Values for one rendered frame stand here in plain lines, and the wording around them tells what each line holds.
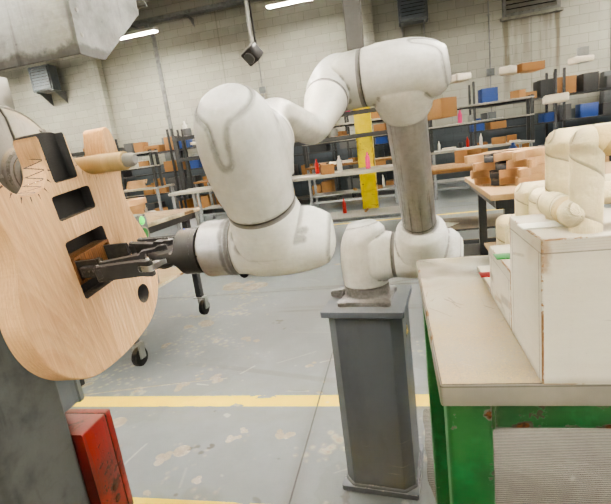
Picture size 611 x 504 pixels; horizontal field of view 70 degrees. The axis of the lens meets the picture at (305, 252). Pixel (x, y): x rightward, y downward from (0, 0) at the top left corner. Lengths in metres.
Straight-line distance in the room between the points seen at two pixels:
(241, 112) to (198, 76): 12.39
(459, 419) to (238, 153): 0.43
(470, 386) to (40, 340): 0.59
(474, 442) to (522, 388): 0.10
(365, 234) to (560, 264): 0.94
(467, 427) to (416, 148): 0.73
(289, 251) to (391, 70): 0.55
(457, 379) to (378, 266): 0.88
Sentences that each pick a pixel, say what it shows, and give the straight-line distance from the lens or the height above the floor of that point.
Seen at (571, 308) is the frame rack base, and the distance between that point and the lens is 0.56.
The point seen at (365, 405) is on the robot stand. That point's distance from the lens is 1.60.
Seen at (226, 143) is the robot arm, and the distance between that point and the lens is 0.53.
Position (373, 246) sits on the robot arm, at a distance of 1.41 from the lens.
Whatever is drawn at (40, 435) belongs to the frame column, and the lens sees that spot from 1.22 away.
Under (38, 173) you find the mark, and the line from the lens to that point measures 0.79.
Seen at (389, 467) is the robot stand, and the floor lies 0.11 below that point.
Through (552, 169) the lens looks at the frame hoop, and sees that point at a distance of 0.62.
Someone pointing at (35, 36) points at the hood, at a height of 1.42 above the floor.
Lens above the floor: 1.22
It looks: 13 degrees down
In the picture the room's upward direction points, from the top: 8 degrees counter-clockwise
